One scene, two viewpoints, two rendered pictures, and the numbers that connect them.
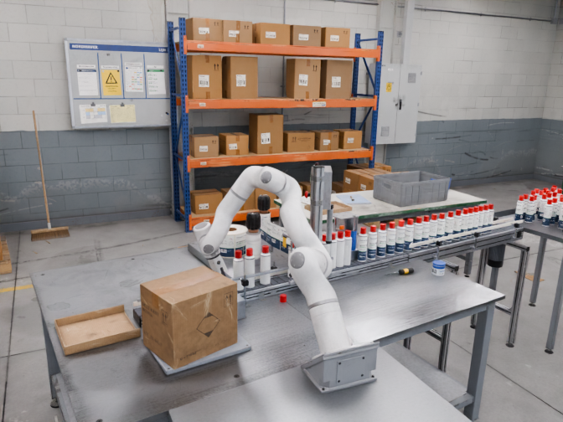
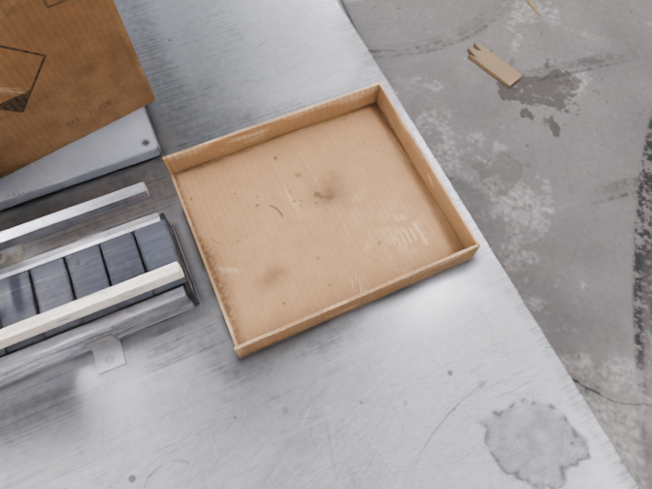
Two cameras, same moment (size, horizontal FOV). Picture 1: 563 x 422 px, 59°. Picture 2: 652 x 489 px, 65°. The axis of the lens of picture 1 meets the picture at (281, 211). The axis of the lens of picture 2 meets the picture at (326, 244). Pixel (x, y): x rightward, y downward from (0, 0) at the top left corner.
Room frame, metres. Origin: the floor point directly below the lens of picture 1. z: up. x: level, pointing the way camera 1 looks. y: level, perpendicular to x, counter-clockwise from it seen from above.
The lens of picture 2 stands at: (2.21, 0.83, 1.41)
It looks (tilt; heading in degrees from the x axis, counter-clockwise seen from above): 66 degrees down; 185
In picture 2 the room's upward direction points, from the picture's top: 3 degrees clockwise
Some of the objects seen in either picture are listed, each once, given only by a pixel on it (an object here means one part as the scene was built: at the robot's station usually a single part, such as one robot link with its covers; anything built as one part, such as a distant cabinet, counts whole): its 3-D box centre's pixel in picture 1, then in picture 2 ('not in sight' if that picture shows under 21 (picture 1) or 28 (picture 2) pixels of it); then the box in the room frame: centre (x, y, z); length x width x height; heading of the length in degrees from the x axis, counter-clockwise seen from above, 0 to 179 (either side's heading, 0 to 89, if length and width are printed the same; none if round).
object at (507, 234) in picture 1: (457, 292); not in sight; (3.20, -1.25, 0.47); 1.17 x 0.38 x 0.94; 122
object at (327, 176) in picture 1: (320, 187); not in sight; (2.44, -0.19, 1.38); 0.17 x 0.10 x 0.19; 177
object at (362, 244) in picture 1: (362, 244); not in sight; (2.71, -0.47, 0.98); 0.05 x 0.05 x 0.20
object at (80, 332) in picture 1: (96, 327); (316, 208); (1.92, 0.79, 0.85); 0.30 x 0.26 x 0.04; 122
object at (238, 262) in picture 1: (238, 270); not in sight; (2.28, 0.21, 0.98); 0.05 x 0.05 x 0.20
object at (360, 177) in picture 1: (374, 192); not in sight; (6.85, -1.31, 0.32); 1.20 x 0.83 x 0.64; 25
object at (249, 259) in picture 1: (249, 268); not in sight; (2.31, 0.15, 0.98); 0.05 x 0.05 x 0.20
